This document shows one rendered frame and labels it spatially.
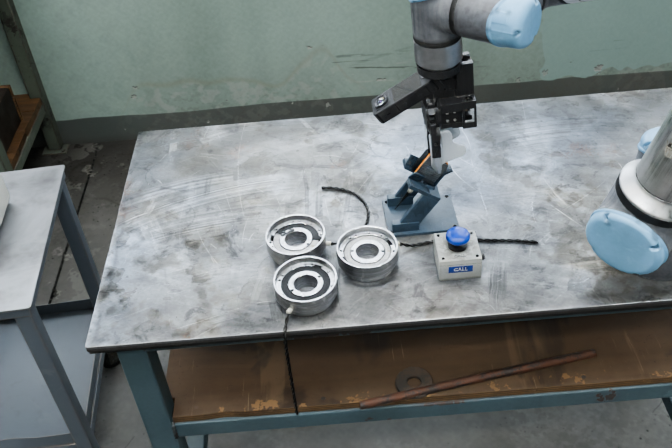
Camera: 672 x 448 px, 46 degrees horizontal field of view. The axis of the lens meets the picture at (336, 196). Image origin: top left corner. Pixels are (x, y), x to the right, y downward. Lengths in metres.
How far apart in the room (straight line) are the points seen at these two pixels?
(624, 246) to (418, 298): 0.34
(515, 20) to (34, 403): 1.48
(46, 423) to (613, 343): 1.28
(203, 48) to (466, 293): 1.86
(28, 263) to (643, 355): 1.21
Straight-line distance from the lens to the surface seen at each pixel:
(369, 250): 1.38
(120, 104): 3.14
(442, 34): 1.21
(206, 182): 1.60
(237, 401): 1.53
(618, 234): 1.18
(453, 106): 1.29
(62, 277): 2.71
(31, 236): 1.79
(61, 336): 2.22
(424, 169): 1.38
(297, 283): 1.33
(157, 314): 1.36
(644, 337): 1.65
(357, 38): 2.94
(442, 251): 1.33
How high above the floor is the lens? 1.77
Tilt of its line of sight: 40 degrees down
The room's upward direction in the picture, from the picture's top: 5 degrees counter-clockwise
